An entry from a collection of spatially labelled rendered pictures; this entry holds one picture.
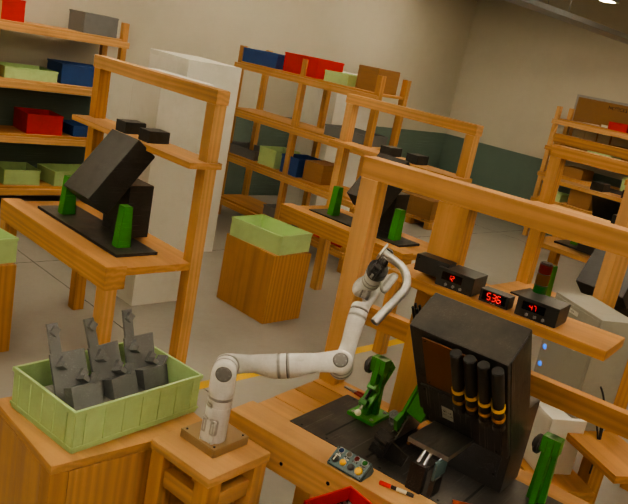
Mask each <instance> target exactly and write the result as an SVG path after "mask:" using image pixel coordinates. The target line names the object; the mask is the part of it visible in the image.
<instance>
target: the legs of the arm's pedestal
mask: <svg viewBox="0 0 628 504"><path fill-rule="evenodd" d="M266 464H267V462H266V463H264V464H262V465H260V466H258V467H256V468H253V469H251V470H249V471H247V472H245V473H242V474H240V475H238V476H236V477H234V478H232V479H229V480H230V481H228V482H225V483H223V484H222V483H221V484H218V485H216V486H214V487H212V488H210V489H207V488H205V487H204V486H203V485H201V484H200V483H199V482H197V481H196V480H194V479H193V478H192V479H191V480H190V479H188V478H187V477H186V476H184V475H183V474H184V473H185V472H183V471H182V470H181V469H179V468H178V467H177V466H175V465H174V464H172V463H171V462H170V461H168V460H167V459H165V458H164V457H163V456H161V455H160V454H159V453H157V452H156V451H154V450H153V449H152V452H151V459H150V466H149V472H148V479H147V485H146V492H145V498H144V504H169V503H170V496H171V493H172V494H173V495H175V496H176V497H177V498H179V499H180V500H181V501H182V502H184V503H185V504H230V503H232V502H234V504H259V499H260V494H261V489H262V484H263V479H264V474H265V469H266Z"/></svg>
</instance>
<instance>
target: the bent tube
mask: <svg viewBox="0 0 628 504"><path fill-rule="evenodd" d="M388 245H389V244H388V243H387V244H386V245H385V246H384V247H383V249H382V250H381V251H380V252H379V253H378V255H377V257H376V259H377V260H378V258H379V257H380V256H382V255H384V256H385V257H387V261H388V262H390V263H391V264H392V265H394V266H395V267H396V268H397V269H398V270H399V271H400V273H401V275H402V286H401V288H400V289H399V290H398V291H397V292H396V293H395V294H394V295H393V297H392V298H391V299H390V300H389V301H388V302H387V303H386V304H385V305H384V306H383V307H382V308H381V309H380V310H379V311H378V312H377V313H376V314H375V316H374V317H373V318H372V319H371V322H372V323H373V324H374V325H375V326H378V325H379V324H380V322H381V321H382V320H383V319H384V318H385V317H386V316H387V315H388V314H389V313H390V312H391V311H392V310H393V309H394V308H395V306H396V305H397V304H398V303H399V302H400V301H401V300H402V299H403V298H404V297H405V296H406V295H407V293H408V292H409V290H410V287H411V275H410V272H409V269H408V268H407V266H406V265H405V264H404V262H403V261H401V260H400V259H399V258H398V257H396V256H395V255H394V254H392V253H391V252H390V251H388V250H387V249H386V248H387V247H388Z"/></svg>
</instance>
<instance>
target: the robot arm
mask: <svg viewBox="0 0 628 504"><path fill-rule="evenodd" d="M387 265H388V261H387V257H385V256H384V255H382V256H381V257H380V258H379V259H378V260H373V261H371V262H370V263H369V265H368V267H367V269H366V271H365V274H364V276H362V277H360V278H358V279H357V280H356V281H355V282H354V284H353V287H352V292H353V294H354V295H355V296H357V297H360V298H362V299H365V300H367V301H366V302H360V301H355V302H353V303H352V305H351V308H350V310H349V313H348V316H347V320H346V323H345V328H344V332H343V337H342V340H341V343H340V346H339V349H338V350H334V351H327V352H319V353H276V354H256V355H248V354H234V353H225V354H221V355H220V356H218V357H217V358H216V360H215V362H214V365H213V367H212V371H211V376H210V383H209V392H208V398H207V404H206V410H205V415H204V416H203V419H202V425H201V431H200V437H199V438H200V439H202V440H203V441H205V442H207V443H209V444H210V445H213V444H220V443H223V442H224V441H225V439H226V433H227V428H228V422H229V417H230V411H231V406H232V401H233V395H234V388H235V382H236V377H237V374H243V373H255V374H259V375H262V376H265V377H268V378H273V379H287V378H288V379H289V378H296V377H300V376H303V375H306V374H310V373H316V372H328V373H330V374H331V375H332V376H333V377H334V378H335V379H337V380H344V379H347V378H348V377H349V376H350V375H351V374H352V372H353V363H354V356H355V352H356V348H357V344H358V341H359V338H360V335H361V333H362V330H363V327H364V324H365V321H366V318H367V315H368V312H369V310H370V308H371V306H372V305H373V303H374V302H375V300H376V299H377V298H378V296H379V294H380V291H381V292H382V293H383V294H385V293H387V292H388V291H389V289H390V288H391V287H392V285H393V284H394V283H395V282H396V280H397V279H398V274H396V273H391V274H388V266H387ZM379 286H380V287H379Z"/></svg>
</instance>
